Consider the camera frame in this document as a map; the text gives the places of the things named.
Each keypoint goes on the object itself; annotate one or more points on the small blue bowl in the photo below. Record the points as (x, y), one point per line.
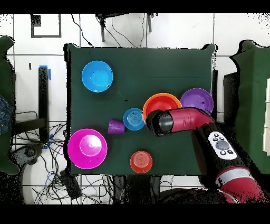
(134, 119)

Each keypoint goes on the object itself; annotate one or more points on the large orange bowl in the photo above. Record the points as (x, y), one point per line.
(145, 105)

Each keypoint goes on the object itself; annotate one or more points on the purple cup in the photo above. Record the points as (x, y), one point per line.
(116, 126)

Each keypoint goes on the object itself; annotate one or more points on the wide red-orange bowl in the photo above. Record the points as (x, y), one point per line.
(162, 102)

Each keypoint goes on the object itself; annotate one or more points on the small red-orange bowl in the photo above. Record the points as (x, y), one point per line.
(141, 161)

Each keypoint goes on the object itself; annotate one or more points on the large blue bowl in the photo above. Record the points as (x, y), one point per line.
(97, 76)

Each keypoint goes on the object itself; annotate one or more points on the wide purple bowl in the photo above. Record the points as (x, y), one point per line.
(196, 98)

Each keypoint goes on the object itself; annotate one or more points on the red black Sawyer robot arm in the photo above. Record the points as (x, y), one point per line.
(211, 135)

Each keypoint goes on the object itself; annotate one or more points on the dark green table cloth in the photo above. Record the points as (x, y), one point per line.
(126, 59)

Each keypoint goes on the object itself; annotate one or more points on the large pink bowl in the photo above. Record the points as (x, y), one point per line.
(87, 149)

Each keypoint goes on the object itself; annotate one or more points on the black metal stand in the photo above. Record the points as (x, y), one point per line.
(43, 95)

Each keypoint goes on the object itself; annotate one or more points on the black power strip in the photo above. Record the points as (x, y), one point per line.
(71, 187)

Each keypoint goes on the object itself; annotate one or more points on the green cloth side table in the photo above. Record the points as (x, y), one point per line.
(255, 84)
(4, 84)

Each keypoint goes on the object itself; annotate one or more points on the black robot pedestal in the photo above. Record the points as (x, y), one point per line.
(137, 186)

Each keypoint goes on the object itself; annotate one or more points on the black camera tripod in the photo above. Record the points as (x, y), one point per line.
(102, 31)

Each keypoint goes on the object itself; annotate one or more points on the grey square floor frame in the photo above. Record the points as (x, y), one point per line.
(46, 36)

